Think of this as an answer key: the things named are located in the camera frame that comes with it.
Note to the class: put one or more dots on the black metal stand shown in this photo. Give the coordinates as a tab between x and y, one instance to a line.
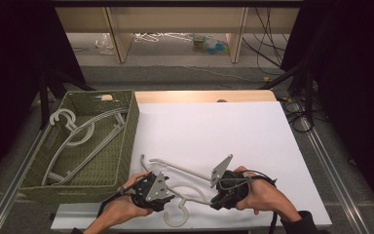
308	94
44	97

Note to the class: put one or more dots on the colourful plastic toys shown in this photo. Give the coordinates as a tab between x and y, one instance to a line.
211	45

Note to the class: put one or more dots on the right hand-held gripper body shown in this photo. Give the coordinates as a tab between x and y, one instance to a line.
222	169

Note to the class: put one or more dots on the person's left hand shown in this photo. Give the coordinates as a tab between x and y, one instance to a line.
123	204

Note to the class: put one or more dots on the person's right hand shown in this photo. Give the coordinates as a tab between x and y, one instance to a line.
266	195

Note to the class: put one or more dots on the aluminium rail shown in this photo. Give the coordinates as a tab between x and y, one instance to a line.
9	191
332	175

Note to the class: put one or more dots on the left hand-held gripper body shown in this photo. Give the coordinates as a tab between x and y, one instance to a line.
156	188

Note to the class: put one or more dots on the white table sheet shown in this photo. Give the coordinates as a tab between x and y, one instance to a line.
233	136

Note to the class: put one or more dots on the clear plastic bag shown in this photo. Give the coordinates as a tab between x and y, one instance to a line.
104	44

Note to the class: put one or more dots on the beige wooden shelf unit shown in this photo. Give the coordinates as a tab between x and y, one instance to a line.
175	19

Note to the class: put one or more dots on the black curtain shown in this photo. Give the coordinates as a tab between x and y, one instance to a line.
354	81
16	65

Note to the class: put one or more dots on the green woven basket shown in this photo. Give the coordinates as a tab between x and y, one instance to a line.
110	152

